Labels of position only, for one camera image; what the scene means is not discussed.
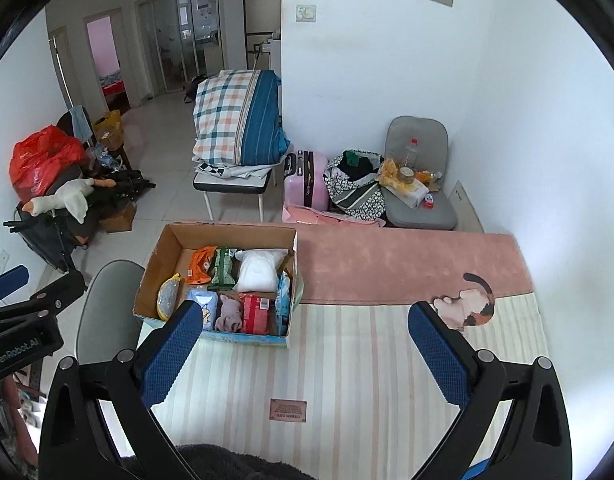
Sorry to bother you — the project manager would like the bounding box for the white plastic bag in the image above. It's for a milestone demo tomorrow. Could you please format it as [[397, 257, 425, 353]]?
[[234, 249, 282, 293]]

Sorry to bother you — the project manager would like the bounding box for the cardboard box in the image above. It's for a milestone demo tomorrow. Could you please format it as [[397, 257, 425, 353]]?
[[133, 223, 304, 350]]

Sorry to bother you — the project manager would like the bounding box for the glass sliding door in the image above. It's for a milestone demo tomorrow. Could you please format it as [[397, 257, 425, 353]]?
[[135, 0, 222, 98]]

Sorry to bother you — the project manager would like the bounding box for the red packet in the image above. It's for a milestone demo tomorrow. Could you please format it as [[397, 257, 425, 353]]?
[[241, 294, 278, 336]]

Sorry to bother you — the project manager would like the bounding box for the grey office chair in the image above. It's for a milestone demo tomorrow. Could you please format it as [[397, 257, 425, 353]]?
[[76, 260, 146, 366]]

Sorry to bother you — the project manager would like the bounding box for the pink suitcase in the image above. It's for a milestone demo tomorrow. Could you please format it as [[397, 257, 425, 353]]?
[[283, 150, 330, 211]]

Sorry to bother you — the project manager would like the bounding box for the white leaning board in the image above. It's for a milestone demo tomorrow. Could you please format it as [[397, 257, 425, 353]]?
[[449, 180, 485, 233]]

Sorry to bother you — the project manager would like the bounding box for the black stroller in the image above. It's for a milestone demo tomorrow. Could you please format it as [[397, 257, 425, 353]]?
[[3, 170, 155, 273]]

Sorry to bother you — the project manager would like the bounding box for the small brown carton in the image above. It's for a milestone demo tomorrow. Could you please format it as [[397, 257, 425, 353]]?
[[99, 200, 138, 233]]

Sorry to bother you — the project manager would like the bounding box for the light blue cloth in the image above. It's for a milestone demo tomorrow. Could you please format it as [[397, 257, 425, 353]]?
[[69, 105, 92, 141]]

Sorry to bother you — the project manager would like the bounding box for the white tissue box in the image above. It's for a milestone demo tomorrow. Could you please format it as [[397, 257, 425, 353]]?
[[384, 177, 430, 208]]

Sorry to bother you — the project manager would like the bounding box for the grey pink sock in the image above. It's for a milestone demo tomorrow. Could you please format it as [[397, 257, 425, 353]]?
[[214, 294, 245, 333]]

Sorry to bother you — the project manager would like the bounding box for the dark fuzzy cloth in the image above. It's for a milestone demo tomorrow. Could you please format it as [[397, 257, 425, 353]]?
[[119, 442, 308, 480]]

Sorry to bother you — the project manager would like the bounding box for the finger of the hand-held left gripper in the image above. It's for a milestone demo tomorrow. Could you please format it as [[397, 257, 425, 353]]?
[[0, 265, 30, 306], [0, 271, 86, 328]]

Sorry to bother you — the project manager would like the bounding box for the grey cushioned chair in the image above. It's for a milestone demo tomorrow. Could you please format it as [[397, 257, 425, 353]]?
[[384, 116, 458, 231]]

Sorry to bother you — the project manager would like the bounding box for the white checked cloth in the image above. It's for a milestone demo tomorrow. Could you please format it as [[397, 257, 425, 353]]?
[[194, 160, 278, 181]]

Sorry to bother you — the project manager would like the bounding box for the yellow bag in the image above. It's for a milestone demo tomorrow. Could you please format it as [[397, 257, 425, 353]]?
[[93, 110, 125, 150]]

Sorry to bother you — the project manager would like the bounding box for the light blue tissue pack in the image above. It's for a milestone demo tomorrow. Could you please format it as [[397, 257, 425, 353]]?
[[187, 287, 220, 331]]

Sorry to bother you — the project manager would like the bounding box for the white plush goose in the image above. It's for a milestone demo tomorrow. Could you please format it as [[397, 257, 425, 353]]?
[[24, 178, 110, 223]]

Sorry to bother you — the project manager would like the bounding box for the plaid folded bedding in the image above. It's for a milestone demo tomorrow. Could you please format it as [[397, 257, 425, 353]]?
[[193, 70, 292, 167]]

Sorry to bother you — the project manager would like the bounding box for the yellow cloth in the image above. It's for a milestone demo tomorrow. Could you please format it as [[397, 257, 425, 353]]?
[[378, 158, 402, 188]]

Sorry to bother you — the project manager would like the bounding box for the patterned tote bag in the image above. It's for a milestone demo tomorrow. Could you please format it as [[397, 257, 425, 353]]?
[[323, 149, 388, 223]]

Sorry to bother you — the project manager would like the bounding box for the blue wipes packet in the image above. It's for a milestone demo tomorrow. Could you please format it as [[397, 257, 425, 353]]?
[[274, 271, 294, 336]]

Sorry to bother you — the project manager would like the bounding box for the pink bag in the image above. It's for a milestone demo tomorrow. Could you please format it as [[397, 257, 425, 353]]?
[[282, 204, 388, 228]]

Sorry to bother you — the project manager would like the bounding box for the orange snack packet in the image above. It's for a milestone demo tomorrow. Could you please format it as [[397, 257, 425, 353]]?
[[187, 246, 218, 285]]

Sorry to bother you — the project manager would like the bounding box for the yellow-edged silver packet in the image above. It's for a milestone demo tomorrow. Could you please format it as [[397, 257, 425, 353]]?
[[157, 273, 182, 322]]

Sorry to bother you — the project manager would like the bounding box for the green packet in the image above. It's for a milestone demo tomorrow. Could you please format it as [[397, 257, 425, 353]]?
[[208, 246, 244, 291]]

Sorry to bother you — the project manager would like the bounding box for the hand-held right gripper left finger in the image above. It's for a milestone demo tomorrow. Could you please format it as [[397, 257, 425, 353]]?
[[38, 300, 204, 480]]

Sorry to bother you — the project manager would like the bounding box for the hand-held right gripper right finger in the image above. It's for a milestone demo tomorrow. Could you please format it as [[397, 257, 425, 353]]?
[[408, 301, 572, 480]]

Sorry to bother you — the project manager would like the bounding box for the red plastic bag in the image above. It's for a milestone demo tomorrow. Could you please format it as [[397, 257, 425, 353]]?
[[9, 127, 90, 203]]

